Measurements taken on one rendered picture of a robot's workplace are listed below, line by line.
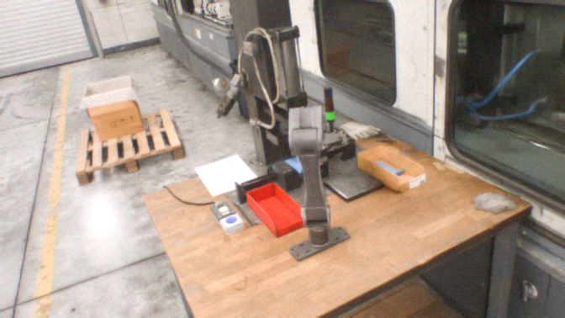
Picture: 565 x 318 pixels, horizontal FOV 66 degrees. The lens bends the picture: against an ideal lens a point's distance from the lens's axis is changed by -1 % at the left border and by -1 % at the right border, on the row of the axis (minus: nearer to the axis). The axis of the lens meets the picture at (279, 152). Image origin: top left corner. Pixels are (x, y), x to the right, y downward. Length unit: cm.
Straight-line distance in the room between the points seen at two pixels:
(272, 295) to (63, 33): 972
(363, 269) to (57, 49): 984
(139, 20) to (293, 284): 974
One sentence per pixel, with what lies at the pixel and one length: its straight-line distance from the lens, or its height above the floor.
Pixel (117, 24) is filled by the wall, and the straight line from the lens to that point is 1070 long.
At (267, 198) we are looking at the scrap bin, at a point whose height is 91.
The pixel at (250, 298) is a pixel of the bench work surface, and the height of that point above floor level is 90.
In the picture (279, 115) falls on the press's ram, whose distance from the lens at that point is 170.
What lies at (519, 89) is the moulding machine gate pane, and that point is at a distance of 160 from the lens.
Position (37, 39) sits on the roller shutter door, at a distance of 1071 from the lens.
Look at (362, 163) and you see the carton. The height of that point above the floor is 94.
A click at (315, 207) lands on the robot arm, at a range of 134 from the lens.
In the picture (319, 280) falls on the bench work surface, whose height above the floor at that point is 90.
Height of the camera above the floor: 179
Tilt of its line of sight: 26 degrees down
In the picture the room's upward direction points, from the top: 9 degrees counter-clockwise
